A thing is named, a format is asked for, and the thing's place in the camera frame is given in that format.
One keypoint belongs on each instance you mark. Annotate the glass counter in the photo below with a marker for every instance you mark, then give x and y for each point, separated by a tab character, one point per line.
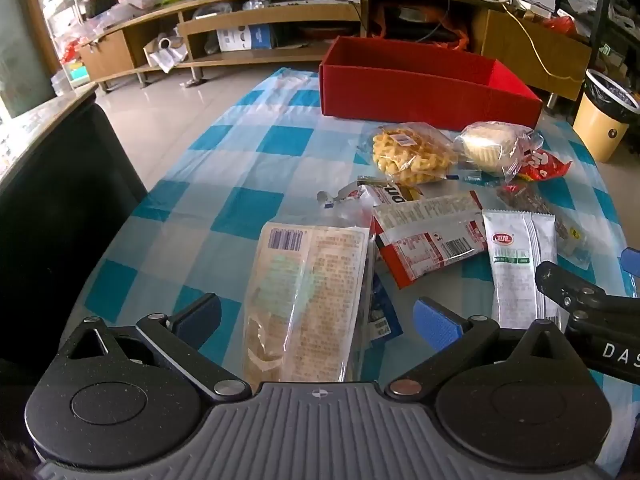
40	120

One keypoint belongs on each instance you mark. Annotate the open cardboard box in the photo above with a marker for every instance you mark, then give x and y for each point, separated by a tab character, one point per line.
165	52

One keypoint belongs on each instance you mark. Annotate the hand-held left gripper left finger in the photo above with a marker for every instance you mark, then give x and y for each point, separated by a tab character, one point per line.
200	317

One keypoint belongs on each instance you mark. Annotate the wooden TV stand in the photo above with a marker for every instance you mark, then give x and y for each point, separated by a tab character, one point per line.
525	45

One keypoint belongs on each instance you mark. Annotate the blue snack packet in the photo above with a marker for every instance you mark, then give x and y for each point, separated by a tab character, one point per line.
382	320

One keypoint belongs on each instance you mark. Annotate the clear beef jerky packet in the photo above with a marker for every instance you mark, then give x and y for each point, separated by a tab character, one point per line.
525	197

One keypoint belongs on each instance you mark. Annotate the yellow black snack packet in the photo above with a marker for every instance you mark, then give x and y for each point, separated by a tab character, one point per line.
395	192

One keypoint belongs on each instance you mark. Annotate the red white snack packet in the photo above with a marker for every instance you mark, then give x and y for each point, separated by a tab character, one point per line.
430	240

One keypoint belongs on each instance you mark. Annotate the waffle packet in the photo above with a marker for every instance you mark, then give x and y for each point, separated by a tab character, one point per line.
410	152

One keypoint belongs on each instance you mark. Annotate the beige cracker packet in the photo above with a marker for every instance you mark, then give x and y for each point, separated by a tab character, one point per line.
310	285

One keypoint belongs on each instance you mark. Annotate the yellow trash bin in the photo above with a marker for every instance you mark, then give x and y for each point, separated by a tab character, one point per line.
597	130

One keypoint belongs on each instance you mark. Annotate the blue white carton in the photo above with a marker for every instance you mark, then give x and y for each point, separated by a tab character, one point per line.
250	37

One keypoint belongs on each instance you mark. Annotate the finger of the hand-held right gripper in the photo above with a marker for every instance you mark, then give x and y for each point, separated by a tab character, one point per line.
631	267
565	287

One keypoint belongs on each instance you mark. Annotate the black chair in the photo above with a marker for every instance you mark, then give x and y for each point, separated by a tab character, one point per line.
60	210

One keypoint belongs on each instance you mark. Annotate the blue white checkered tablecloth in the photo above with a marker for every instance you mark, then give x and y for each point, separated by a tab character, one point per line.
240	170

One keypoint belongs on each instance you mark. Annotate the orange plastic bag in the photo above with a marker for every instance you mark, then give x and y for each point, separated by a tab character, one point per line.
457	35

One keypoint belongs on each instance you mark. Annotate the white cake packet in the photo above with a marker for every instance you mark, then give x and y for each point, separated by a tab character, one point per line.
487	147

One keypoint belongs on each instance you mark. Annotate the white green snack packet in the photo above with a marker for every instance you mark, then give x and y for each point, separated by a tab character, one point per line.
520	260

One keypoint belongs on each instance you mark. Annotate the red plastic bag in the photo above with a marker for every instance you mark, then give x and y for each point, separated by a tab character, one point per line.
560	26

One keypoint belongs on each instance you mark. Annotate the white shelf rack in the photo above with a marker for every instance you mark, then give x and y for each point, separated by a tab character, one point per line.
75	10

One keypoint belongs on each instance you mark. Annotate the red cardboard box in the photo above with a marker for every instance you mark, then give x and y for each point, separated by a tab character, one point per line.
400	95

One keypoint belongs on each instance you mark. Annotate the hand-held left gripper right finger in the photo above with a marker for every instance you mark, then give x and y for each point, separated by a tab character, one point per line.
437	322

